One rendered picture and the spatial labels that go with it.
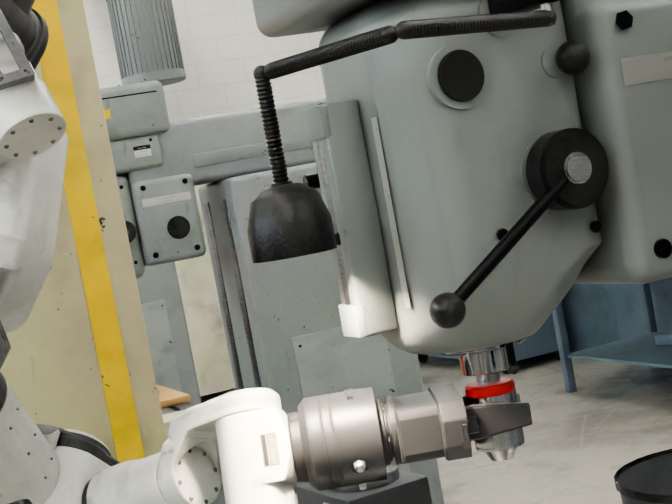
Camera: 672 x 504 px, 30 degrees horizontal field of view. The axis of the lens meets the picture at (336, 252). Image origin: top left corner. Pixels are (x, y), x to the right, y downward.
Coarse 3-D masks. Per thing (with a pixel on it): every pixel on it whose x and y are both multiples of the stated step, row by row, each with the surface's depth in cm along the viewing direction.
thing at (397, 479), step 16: (384, 480) 157; (400, 480) 158; (416, 480) 158; (304, 496) 164; (320, 496) 160; (336, 496) 156; (352, 496) 155; (368, 496) 154; (384, 496) 155; (400, 496) 156; (416, 496) 157
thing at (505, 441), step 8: (512, 392) 115; (472, 400) 116; (480, 400) 115; (488, 400) 115; (496, 400) 115; (504, 400) 115; (512, 400) 115; (512, 432) 115; (520, 432) 116; (480, 440) 116; (488, 440) 115; (496, 440) 115; (504, 440) 115; (512, 440) 115; (520, 440) 116; (480, 448) 116; (488, 448) 115; (496, 448) 115; (504, 448) 115; (512, 448) 115
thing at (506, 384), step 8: (472, 384) 117; (488, 384) 116; (496, 384) 115; (504, 384) 115; (512, 384) 116; (472, 392) 115; (480, 392) 115; (488, 392) 115; (496, 392) 114; (504, 392) 115
